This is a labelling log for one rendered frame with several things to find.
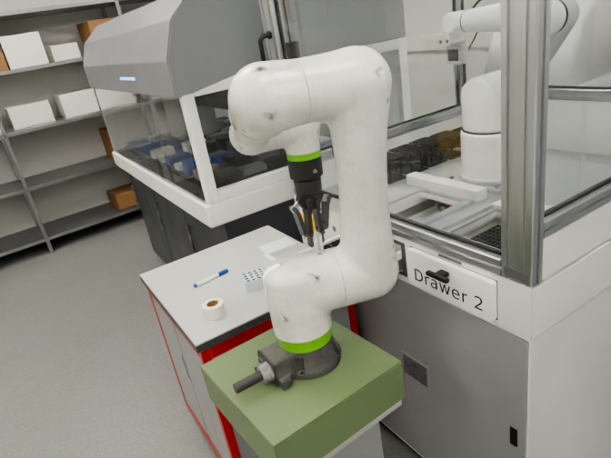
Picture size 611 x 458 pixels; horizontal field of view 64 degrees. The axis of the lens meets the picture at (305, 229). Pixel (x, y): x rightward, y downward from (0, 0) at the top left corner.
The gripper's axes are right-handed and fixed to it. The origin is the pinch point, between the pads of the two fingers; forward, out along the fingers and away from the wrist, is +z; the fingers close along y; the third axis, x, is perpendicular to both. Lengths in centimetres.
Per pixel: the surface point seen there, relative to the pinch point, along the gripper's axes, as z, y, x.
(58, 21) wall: -93, -7, -419
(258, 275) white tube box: 17.4, 8.2, -27.8
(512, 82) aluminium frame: -43, -20, 49
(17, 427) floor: 99, 104, -128
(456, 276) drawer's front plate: 5.6, -19.7, 34.1
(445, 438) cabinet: 70, -23, 25
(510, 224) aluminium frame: -12, -21, 48
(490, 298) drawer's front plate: 7.7, -19.8, 44.2
